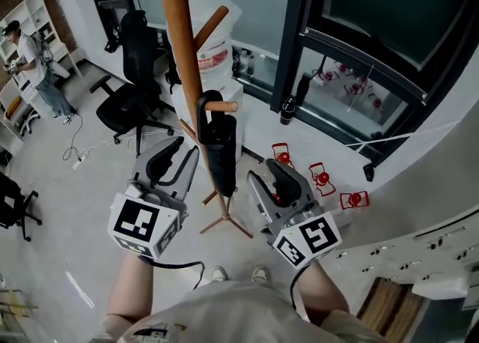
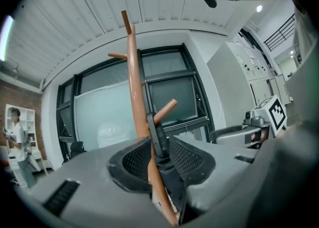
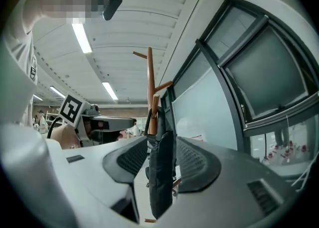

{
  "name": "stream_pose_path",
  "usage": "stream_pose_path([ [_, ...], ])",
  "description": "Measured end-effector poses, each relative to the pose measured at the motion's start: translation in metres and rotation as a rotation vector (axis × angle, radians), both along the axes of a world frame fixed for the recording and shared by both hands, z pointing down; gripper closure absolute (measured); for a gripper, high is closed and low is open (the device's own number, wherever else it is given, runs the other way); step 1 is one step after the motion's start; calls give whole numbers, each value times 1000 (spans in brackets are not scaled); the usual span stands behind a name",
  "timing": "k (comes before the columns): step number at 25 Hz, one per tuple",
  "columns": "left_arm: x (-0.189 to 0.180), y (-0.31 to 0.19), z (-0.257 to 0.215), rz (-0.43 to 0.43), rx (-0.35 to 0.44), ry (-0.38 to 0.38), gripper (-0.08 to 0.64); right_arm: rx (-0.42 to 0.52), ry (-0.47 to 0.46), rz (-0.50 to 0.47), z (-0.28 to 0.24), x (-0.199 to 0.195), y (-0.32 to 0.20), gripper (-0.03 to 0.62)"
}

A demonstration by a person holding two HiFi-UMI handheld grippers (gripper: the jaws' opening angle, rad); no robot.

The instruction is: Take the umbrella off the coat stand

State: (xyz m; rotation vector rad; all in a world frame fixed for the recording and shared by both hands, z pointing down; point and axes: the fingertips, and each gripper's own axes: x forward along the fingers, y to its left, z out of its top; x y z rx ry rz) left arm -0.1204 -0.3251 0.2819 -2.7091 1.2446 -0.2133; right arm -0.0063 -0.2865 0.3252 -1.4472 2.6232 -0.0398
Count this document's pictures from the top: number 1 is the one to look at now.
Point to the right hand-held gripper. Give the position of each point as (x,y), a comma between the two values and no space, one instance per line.
(310,236)

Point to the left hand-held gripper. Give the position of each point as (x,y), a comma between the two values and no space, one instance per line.
(138,221)

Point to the black umbrella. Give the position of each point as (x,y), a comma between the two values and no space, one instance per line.
(221,147)

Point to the wooden coat rack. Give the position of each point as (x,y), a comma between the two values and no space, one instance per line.
(179,15)

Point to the person's right forearm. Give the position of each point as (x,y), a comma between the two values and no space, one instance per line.
(323,289)

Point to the person's left forearm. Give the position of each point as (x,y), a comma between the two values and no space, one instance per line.
(127,289)

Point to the black office chair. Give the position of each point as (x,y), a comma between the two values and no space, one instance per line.
(15,203)
(131,102)

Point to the person's right shoe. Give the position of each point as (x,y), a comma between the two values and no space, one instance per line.
(260,273)

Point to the person's shoe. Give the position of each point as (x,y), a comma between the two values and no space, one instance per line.
(260,273)
(219,273)

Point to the black bottle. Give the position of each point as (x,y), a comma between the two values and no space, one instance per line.
(287,111)

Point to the white power strip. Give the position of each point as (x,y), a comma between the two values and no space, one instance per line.
(79,161)

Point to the person's left shoe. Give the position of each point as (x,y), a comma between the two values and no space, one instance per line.
(219,273)

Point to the white plastic sack red label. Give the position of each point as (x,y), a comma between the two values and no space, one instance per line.
(215,53)

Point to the person's light shirt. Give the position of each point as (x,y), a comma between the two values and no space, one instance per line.
(239,315)

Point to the black stand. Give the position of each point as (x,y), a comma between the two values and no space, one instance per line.
(112,34)

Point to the wooden slatted crate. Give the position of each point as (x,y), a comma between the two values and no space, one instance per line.
(393,311)

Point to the white cubby shelf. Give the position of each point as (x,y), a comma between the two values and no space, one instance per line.
(33,4)

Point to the black window frame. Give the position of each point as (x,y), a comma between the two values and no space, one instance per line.
(295,34)

